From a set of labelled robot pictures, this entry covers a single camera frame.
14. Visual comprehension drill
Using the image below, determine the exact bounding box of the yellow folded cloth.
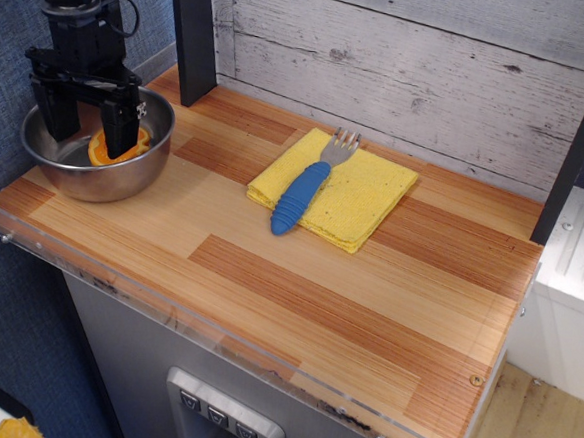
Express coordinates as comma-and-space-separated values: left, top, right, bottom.
247, 128, 418, 253

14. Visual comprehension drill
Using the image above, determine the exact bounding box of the silver dispenser button panel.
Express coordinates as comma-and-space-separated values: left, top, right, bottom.
166, 366, 286, 438

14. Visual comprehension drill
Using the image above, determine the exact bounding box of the left black vertical post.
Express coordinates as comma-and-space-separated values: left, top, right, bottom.
172, 0, 217, 107

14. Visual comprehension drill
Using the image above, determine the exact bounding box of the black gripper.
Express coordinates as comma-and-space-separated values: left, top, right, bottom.
26, 8, 141, 159

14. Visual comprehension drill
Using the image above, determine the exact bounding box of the white side cabinet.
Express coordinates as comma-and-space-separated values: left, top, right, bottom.
506, 187, 584, 401

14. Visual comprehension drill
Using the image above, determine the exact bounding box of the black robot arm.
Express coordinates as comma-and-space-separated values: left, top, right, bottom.
26, 0, 141, 159

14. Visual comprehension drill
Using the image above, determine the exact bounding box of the orange cheese wedge toy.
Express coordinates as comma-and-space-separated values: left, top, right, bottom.
87, 126, 151, 167

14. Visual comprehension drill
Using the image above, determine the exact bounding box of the blue handled fork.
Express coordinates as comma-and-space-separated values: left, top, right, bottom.
270, 127, 362, 236

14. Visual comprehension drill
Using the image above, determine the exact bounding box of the grey toy fridge cabinet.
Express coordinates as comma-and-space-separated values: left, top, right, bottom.
50, 270, 418, 438

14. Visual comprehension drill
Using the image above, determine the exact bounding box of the black vertical post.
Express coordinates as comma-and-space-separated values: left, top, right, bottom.
530, 116, 584, 246
172, 0, 217, 107

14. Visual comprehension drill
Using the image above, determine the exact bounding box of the clear acrylic table guard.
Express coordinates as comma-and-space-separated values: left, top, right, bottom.
0, 189, 538, 438

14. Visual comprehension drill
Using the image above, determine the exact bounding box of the right black vertical post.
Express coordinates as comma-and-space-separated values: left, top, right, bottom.
530, 116, 584, 246

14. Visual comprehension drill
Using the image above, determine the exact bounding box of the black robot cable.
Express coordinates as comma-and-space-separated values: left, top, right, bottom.
96, 0, 142, 39

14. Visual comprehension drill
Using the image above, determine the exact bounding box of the stainless steel bowl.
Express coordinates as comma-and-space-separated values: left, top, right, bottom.
21, 87, 176, 203

